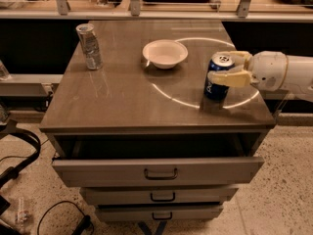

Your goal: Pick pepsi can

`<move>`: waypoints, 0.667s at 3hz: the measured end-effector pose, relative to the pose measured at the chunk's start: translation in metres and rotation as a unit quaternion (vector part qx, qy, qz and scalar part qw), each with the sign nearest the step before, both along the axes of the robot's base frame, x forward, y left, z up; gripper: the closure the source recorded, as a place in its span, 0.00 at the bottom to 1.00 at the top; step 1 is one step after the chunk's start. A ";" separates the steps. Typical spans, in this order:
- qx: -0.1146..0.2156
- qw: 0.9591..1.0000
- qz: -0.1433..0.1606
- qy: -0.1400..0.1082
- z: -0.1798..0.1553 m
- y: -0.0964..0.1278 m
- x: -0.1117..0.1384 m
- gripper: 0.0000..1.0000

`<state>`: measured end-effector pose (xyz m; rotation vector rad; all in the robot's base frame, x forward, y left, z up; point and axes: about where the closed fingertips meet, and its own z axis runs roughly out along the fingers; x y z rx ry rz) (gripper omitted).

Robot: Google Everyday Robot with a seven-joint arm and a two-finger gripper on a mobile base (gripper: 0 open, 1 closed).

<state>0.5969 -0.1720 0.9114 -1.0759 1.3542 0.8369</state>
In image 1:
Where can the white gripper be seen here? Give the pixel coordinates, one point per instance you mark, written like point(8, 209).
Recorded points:
point(269, 70)

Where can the blue pepsi can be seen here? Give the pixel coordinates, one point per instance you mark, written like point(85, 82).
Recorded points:
point(214, 86)

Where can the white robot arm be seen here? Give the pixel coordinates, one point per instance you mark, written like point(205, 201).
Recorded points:
point(299, 77)

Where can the silver energy drink can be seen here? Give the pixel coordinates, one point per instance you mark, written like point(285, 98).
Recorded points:
point(90, 46)

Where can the white paper bowl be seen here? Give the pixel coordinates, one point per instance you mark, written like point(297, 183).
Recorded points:
point(165, 54)

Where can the grey drawer cabinet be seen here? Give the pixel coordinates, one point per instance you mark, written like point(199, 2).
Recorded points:
point(130, 97)

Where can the middle grey drawer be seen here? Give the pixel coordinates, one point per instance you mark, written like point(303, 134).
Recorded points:
point(157, 195)

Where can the top open grey drawer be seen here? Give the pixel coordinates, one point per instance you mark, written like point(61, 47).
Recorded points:
point(158, 161)

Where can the bottom grey drawer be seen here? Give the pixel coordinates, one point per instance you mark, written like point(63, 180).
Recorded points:
point(162, 212)

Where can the grey shelf rail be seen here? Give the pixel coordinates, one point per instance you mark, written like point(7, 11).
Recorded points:
point(229, 10)

